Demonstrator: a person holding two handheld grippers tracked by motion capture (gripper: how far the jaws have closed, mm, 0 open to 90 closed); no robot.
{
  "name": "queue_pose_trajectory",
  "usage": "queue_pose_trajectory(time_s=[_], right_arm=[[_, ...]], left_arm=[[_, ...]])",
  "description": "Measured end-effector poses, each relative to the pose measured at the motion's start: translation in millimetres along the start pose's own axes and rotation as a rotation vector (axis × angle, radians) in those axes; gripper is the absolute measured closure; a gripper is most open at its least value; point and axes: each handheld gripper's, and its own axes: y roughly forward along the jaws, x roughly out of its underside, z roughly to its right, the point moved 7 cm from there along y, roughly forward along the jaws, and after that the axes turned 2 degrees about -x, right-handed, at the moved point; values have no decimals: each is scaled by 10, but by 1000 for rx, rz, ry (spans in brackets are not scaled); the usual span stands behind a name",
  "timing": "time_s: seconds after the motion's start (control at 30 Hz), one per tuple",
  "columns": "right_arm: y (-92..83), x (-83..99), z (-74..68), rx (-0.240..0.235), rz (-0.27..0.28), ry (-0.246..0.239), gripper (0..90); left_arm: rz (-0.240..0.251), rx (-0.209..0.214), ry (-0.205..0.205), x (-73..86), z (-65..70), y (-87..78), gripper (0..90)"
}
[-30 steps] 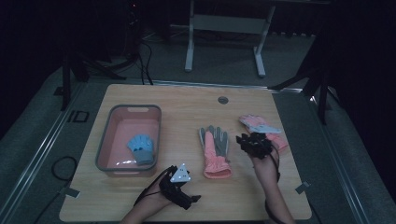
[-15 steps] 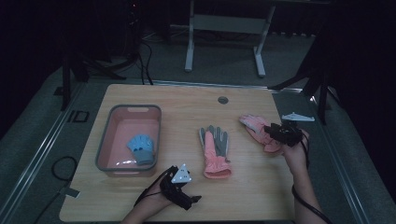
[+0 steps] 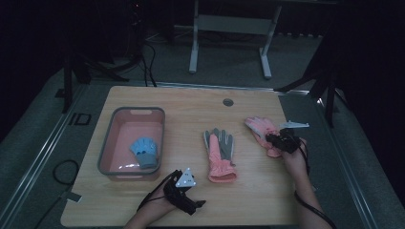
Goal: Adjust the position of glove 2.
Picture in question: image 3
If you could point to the black tripod stand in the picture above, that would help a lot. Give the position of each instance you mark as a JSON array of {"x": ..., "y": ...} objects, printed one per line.
[{"x": 329, "y": 95}]

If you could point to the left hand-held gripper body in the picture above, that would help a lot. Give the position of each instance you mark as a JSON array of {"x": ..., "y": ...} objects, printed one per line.
[{"x": 180, "y": 192}]

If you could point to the blue knit glove dark dots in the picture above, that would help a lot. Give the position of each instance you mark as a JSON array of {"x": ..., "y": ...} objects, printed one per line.
[{"x": 142, "y": 149}]

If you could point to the round grey table grommet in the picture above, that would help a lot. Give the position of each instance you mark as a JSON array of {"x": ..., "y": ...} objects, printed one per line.
[{"x": 228, "y": 102}]

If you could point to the black metal stand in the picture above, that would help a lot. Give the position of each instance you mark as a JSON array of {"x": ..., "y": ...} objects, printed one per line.
[{"x": 67, "y": 86}]

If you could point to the pink plastic basin grey rim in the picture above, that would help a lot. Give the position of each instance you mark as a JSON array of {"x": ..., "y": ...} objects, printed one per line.
[{"x": 127, "y": 133}]

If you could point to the person's left hand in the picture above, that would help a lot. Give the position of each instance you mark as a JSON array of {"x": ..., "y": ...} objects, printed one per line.
[{"x": 159, "y": 208}]

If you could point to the grey tape piece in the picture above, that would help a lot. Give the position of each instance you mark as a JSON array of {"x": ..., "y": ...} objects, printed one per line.
[{"x": 74, "y": 197}]

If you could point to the pink glove grey palm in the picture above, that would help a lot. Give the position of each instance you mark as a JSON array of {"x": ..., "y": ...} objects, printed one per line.
[{"x": 219, "y": 156}]

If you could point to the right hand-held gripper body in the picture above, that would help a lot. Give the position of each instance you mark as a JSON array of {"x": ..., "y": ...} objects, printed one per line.
[{"x": 286, "y": 141}]

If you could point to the white metal desk frame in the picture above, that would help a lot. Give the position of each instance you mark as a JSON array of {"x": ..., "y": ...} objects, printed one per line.
[{"x": 232, "y": 24}]

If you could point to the pink padded glove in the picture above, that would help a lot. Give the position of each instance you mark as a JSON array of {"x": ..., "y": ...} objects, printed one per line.
[{"x": 261, "y": 129}]

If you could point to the person's right hand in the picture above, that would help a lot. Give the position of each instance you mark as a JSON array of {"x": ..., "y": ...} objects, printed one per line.
[{"x": 296, "y": 162}]

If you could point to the plain blue knit glove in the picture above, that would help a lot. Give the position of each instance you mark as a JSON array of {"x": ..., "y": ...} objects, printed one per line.
[{"x": 154, "y": 147}]

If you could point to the aluminium floor rail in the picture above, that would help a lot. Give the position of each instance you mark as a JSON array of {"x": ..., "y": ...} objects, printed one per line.
[
  {"x": 38, "y": 159},
  {"x": 350, "y": 165}
]

